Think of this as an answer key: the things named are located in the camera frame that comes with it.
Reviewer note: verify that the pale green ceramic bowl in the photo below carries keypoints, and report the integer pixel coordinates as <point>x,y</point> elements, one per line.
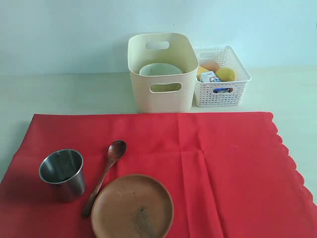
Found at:
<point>161,69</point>

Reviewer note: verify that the brown round plate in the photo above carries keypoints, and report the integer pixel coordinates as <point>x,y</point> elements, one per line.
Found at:
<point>133,206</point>

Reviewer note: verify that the dark wooden spoon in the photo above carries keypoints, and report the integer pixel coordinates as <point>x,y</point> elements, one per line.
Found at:
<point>115,152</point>

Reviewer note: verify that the white perforated plastic basket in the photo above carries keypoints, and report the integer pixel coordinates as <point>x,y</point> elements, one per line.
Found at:
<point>221,94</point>

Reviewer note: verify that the yellow cheese wedge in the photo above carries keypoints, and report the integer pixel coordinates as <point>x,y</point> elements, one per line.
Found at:
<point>200,71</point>

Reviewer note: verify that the brown egg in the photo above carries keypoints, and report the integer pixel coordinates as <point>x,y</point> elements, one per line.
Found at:
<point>211,66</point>

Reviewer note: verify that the yellow lemon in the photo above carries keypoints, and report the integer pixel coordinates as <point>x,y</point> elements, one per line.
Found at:
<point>226,74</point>

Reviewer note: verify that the red table cloth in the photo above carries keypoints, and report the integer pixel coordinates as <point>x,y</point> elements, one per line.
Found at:
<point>229,175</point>

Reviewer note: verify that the cream plastic storage bin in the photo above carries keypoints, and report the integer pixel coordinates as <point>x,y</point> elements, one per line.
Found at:
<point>162,93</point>

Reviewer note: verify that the stainless steel cup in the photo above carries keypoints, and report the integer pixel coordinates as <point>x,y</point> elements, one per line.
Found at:
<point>63,171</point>

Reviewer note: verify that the blue white milk carton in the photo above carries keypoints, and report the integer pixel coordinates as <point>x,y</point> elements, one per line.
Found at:
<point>210,77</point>

